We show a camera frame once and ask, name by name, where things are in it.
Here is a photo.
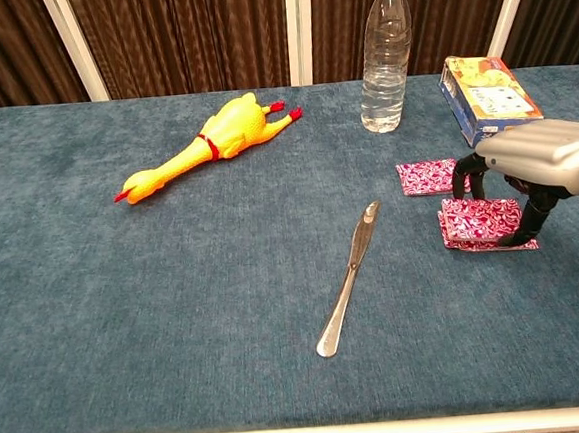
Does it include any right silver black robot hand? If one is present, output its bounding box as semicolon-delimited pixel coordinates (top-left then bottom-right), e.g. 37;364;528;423
445;115;579;253

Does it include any pink patterned card stack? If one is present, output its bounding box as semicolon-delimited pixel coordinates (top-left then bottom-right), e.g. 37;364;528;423
436;190;541;258

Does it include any blue cardboard box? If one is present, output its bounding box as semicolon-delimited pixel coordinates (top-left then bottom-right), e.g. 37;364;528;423
437;48;547;149

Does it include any clear plastic water bottle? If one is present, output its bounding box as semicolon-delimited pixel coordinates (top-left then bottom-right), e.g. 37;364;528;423
351;0;421;136

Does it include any silver metal table knife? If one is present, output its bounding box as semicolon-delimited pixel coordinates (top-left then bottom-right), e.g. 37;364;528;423
304;199;395;360

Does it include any yellow rubber chicken toy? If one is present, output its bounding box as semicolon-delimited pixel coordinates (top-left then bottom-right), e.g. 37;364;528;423
105;88;311;207

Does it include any brown pleated curtain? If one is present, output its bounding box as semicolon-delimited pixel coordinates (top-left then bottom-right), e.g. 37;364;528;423
0;0;579;131

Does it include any blue fabric tablecloth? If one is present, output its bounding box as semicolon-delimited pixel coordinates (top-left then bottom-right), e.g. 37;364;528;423
0;61;579;433

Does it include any white slanted frame post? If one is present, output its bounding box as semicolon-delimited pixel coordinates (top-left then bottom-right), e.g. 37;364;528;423
482;0;545;60
41;0;112;107

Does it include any white upright frame post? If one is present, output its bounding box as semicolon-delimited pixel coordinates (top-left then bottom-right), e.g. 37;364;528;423
283;0;320;88

